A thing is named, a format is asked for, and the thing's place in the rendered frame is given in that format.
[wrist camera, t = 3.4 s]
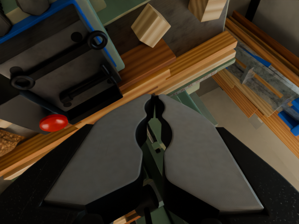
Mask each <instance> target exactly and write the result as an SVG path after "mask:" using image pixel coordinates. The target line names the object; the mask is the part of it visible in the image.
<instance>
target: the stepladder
mask: <svg viewBox="0 0 299 224"><path fill-rule="evenodd" d="M234 38H235V37H234ZM235 39H236V40H237V45H236V47H235V48H234V50H235V51H236V54H235V57H236V58H237V59H238V60H239V61H241V62H242V63H243V64H245V65H246V66H247V67H246V69H244V68H243V67H242V66H241V65H239V64H238V63H237V62H236V61H235V62H234V63H233V64H231V65H229V66H228V67H226V68H225V69H226V70H228V71H229V72H230V73H231V74H233V75H234V76H235V77H236V78H238V79H239V80H240V83H241V84H245V85H246V86H247V87H249V88H250V89H251V90H252V91H254V92H255V93H256V94H257V95H258V96H260V97H261V98H262V99H264V100H265V101H266V102H267V103H268V104H269V105H271V106H272V109H273V110H274V111H276V110H277V111H278V112H279V113H278V116H279V117H280V118H281V119H282V120H283V121H284V122H285V123H286V125H287V126H288V127H289V128H290V131H291V132H292V133H293V134H294V136H298V135H299V87H297V86H296V85H295V84H293V83H292V82H291V81H290V80H288V79H287V78H286V77H285V76H283V75H282V74H281V73H280V72H278V71H277V70H276V69H274V68H273V67H272V66H271V63H269V62H267V61H265V60H263V59H262V58H261V57H259V56H258V55H257V54H256V53H254V52H253V51H252V50H250V49H249V48H248V47H247V46H246V45H244V44H243V43H242V42H240V41H239V40H238V39H237V38H235ZM255 74H257V75H259V76H260V77H261V78H263V79H264V80H265V81H266V82H267V83H269V84H270V85H271V86H272V87H274V88H275V89H276V90H278V91H279V92H280V93H282V94H283V96H282V97H281V98H279V97H278V96H277V95H275V94H274V93H273V92H272V91H271V90H270V89H268V88H267V87H266V86H265V85H264V84H262V83H261V82H260V81H259V80H258V79H256V78H255V77H254V75H255ZM290 101H291V103H292V104H293V105H292V106H289V105H288V103H289V102H290Z"/></svg>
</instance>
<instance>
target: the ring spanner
mask: <svg viewBox="0 0 299 224"><path fill-rule="evenodd" d="M96 36H100V37H102V39H103V40H102V42H101V43H100V44H98V45H95V44H93V43H92V40H93V38H94V37H96ZM107 43H108V37H107V35H106V34H105V33H104V32H103V31H99V30H96V31H93V32H91V33H89V35H88V36H87V39H86V41H85V42H83V43H81V44H80V45H78V46H76V47H74V48H72V49H71V50H69V51H67V52H65V53H64V54H62V55H60V56H58V57H57V58H55V59H53V60H51V61H49V62H47V63H46V64H44V65H42V66H40V67H39V68H37V69H35V70H33V71H31V72H30V73H28V74H16V75H14V76H13V77H11V79H10V85H11V86H12V87H14V88H15V89H18V90H29V89H31V88H33V87H34V86H35V84H36V82H35V81H36V80H37V79H39V78H41V77H43V76H45V75H47V74H48V73H50V72H52V71H54V70H55V69H57V68H59V67H61V66H63V65H64V64H66V63H68V62H70V61H72V60H73V59H75V58H77V57H79V56H81V55H82V54H84V53H86V52H88V51H89V50H91V49H93V50H101V49H103V48H104V47H105V46H106V45H107ZM21 79H25V80H28V81H29V84H27V85H19V84H18V83H17V81H18V80H21Z"/></svg>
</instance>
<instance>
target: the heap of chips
mask: <svg viewBox="0 0 299 224"><path fill-rule="evenodd" d="M26 138H27V137H24V136H20V135H17V134H14V133H10V132H7V131H4V130H0V157H1V156H3V155H5V154H6V153H8V152H10V151H12V150H13V149H14V148H15V147H16V145H17V143H19V142H21V141H23V140H24V139H26Z"/></svg>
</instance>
